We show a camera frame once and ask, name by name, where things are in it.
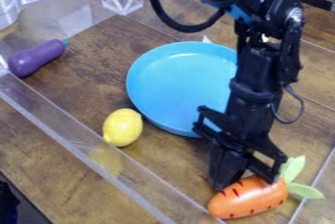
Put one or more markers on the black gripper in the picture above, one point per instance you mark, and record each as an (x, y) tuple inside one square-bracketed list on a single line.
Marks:
[(239, 132)]

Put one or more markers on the orange toy carrot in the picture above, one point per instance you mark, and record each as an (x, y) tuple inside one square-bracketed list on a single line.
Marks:
[(253, 196)]

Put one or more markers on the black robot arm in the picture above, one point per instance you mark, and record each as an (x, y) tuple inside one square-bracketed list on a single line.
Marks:
[(270, 28)]

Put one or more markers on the yellow toy lemon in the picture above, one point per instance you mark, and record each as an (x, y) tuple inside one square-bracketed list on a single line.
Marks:
[(123, 127)]

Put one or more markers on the blue round plate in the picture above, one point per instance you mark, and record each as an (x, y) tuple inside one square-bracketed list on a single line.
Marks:
[(178, 77)]

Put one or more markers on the clear acrylic barrier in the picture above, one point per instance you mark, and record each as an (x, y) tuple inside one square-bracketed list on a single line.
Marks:
[(52, 114)]

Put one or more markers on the purple toy eggplant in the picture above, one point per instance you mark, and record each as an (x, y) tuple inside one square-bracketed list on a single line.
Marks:
[(28, 61)]

